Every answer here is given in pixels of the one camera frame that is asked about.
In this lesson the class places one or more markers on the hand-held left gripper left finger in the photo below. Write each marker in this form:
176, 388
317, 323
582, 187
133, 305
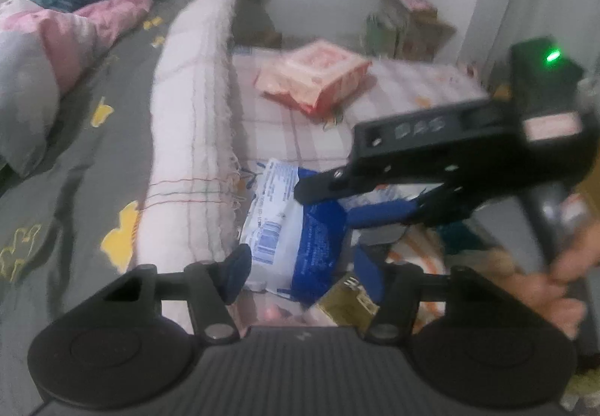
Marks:
236, 270

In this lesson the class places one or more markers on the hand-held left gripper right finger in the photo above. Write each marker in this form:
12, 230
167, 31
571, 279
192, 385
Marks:
368, 270

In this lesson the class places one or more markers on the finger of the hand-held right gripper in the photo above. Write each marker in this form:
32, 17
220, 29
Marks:
323, 186
384, 212

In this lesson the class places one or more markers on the gold snack carton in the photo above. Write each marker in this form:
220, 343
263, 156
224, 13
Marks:
342, 303

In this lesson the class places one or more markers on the dark blue white packet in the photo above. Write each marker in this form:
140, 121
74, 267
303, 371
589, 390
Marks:
300, 238

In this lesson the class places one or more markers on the person's right hand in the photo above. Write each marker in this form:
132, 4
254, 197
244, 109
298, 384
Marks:
539, 299

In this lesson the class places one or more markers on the checked cloth with teapot print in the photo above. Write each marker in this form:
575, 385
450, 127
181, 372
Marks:
300, 135

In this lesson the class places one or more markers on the small open cardboard box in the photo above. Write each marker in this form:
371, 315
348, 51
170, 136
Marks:
422, 36

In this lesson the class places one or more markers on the orange pink packet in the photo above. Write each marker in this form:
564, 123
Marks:
314, 74

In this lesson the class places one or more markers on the green carton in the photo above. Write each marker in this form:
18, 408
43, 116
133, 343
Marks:
382, 34

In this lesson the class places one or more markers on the white woven bed pad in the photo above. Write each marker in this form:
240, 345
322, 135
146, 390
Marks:
187, 116

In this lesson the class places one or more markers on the grey bed sheet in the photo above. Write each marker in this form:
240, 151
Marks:
70, 172

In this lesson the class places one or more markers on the pink grey quilt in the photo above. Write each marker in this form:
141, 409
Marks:
61, 36

